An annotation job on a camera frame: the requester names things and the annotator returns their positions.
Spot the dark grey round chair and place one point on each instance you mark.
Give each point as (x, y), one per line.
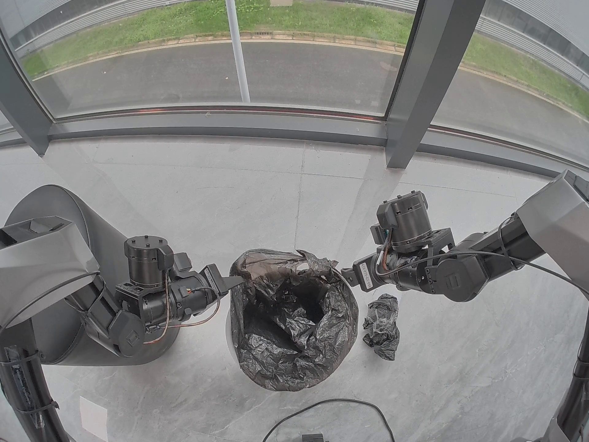
(106, 228)

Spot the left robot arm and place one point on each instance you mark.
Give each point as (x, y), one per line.
(41, 265)

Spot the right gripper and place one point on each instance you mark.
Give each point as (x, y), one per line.
(391, 272)

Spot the white trash bin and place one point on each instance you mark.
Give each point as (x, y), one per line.
(231, 334)

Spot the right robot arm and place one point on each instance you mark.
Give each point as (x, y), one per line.
(543, 214)

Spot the black plastic bag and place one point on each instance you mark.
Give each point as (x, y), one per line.
(294, 320)

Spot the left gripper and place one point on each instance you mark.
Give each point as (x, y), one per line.
(184, 299)

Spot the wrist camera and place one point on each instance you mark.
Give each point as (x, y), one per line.
(378, 234)
(182, 264)

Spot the window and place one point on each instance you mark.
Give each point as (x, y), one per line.
(414, 85)

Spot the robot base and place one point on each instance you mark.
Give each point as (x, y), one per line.
(315, 438)

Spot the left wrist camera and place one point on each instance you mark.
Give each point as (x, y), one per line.
(182, 264)

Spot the crumpled black plastic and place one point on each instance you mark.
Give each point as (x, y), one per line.
(382, 325)

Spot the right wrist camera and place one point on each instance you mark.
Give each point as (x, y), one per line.
(378, 234)

